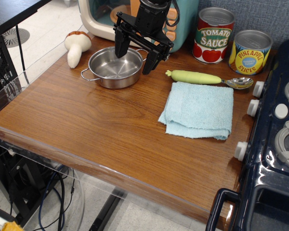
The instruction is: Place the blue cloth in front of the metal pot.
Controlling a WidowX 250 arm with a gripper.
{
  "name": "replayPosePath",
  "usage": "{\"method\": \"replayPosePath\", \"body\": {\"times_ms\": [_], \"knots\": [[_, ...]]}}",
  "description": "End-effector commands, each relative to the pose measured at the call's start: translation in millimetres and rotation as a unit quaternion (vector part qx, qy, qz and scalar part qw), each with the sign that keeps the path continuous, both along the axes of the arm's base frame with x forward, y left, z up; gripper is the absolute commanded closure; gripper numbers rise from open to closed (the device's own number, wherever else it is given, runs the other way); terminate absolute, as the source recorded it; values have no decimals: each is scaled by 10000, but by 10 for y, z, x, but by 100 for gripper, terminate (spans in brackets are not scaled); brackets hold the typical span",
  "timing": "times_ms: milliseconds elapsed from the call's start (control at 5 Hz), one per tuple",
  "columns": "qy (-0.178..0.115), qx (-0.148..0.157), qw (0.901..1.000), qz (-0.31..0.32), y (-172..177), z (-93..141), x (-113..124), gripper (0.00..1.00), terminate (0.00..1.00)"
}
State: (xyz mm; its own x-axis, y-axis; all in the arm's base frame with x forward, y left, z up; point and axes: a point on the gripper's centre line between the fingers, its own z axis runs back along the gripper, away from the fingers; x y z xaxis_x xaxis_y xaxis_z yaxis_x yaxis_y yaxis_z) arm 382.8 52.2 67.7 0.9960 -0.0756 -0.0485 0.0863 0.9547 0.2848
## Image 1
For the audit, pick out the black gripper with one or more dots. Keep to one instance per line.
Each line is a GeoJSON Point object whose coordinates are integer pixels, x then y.
{"type": "Point", "coordinates": [145, 29]}

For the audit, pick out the silver metal pot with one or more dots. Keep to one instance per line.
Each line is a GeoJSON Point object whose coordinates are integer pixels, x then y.
{"type": "Point", "coordinates": [111, 72]}

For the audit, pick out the light blue towel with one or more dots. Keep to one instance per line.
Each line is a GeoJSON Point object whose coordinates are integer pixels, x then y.
{"type": "Point", "coordinates": [198, 111]}

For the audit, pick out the teal toy microwave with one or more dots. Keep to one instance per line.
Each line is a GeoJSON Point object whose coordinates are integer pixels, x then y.
{"type": "Point", "coordinates": [99, 17]}

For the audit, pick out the plush white mushroom toy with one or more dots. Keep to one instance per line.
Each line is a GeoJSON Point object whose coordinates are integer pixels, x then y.
{"type": "Point", "coordinates": [76, 43]}

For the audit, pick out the tomato sauce can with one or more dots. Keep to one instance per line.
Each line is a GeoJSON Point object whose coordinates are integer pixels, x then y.
{"type": "Point", "coordinates": [214, 29]}

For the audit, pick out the pineapple slices can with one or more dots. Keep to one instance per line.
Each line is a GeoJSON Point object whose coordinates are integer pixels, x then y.
{"type": "Point", "coordinates": [250, 51]}

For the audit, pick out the white stove knob upper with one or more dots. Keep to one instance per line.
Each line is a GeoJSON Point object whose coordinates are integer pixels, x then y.
{"type": "Point", "coordinates": [258, 88]}

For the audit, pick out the white stove knob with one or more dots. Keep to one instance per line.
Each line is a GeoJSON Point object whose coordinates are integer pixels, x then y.
{"type": "Point", "coordinates": [240, 150]}
{"type": "Point", "coordinates": [258, 88]}
{"type": "Point", "coordinates": [253, 107]}

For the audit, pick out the white stove knob middle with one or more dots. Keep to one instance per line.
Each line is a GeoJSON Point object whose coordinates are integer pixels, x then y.
{"type": "Point", "coordinates": [253, 107]}

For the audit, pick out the black desk at left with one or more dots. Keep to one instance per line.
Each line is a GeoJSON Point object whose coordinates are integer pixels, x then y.
{"type": "Point", "coordinates": [12, 13]}

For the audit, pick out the white stove knob lower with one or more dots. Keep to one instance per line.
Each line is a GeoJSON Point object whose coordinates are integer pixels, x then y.
{"type": "Point", "coordinates": [240, 150]}

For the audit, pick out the clear acrylic barrier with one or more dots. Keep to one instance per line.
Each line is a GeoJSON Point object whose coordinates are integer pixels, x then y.
{"type": "Point", "coordinates": [56, 117]}

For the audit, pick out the dark blue toy stove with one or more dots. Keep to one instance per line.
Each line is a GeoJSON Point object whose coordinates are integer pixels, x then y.
{"type": "Point", "coordinates": [262, 201]}

